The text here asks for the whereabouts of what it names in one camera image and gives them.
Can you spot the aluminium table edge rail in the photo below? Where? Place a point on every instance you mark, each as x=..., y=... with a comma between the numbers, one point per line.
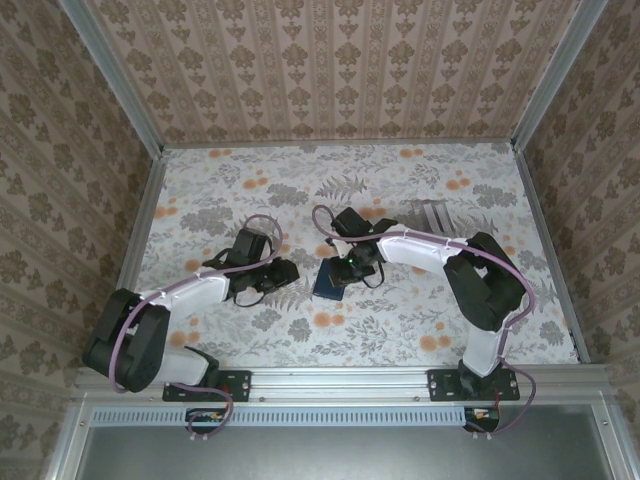
x=542, y=225
x=134, y=250

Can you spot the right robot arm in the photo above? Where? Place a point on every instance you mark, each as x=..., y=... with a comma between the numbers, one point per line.
x=480, y=290

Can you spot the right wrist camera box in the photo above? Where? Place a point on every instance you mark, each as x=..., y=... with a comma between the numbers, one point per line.
x=341, y=247

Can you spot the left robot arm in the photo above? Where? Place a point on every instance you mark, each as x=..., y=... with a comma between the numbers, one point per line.
x=125, y=340

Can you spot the long aluminium profile beam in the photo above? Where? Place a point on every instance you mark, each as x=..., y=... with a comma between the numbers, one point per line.
x=340, y=382

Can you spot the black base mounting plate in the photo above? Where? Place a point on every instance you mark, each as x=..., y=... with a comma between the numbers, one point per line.
x=440, y=385
x=240, y=385

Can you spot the small connector board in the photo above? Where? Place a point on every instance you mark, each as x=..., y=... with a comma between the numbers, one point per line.
x=207, y=419
x=482, y=417

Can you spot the dark blue card holder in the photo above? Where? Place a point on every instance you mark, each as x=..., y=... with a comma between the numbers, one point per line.
x=322, y=287

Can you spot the grey sheet metal panel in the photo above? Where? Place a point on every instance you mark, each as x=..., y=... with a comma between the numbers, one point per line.
x=340, y=455

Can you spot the floral patterned table cover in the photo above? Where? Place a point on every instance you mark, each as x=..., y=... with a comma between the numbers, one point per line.
x=350, y=325

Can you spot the aluminium frame post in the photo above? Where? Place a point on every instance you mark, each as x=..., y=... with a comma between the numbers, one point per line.
x=114, y=75
x=556, y=75

